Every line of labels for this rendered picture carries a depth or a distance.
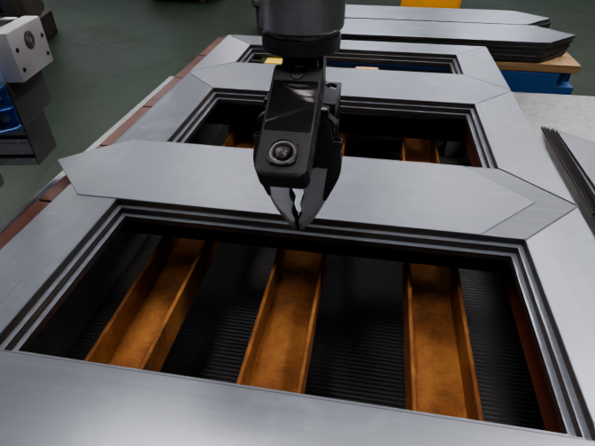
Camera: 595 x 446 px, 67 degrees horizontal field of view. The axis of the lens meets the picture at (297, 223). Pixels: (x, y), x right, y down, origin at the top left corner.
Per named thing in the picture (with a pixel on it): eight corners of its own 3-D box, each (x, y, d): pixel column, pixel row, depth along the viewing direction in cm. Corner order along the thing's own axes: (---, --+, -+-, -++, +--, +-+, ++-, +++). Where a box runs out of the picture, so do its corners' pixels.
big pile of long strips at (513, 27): (543, 29, 159) (549, 11, 155) (580, 66, 127) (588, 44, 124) (320, 20, 169) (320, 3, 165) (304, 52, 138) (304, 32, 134)
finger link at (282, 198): (305, 204, 56) (305, 137, 50) (297, 234, 51) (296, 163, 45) (280, 202, 56) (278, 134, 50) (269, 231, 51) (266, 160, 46)
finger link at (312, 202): (329, 207, 55) (333, 139, 50) (323, 237, 51) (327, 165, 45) (305, 204, 56) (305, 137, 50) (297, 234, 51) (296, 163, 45)
